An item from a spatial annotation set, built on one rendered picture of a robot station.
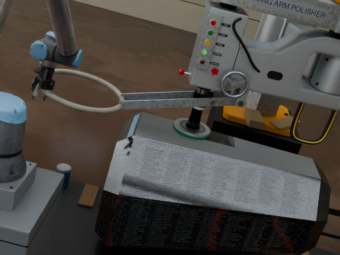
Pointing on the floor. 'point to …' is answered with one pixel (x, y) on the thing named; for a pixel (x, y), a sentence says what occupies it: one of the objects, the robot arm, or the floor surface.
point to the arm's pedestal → (33, 217)
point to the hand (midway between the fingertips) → (38, 97)
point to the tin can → (66, 169)
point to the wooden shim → (88, 196)
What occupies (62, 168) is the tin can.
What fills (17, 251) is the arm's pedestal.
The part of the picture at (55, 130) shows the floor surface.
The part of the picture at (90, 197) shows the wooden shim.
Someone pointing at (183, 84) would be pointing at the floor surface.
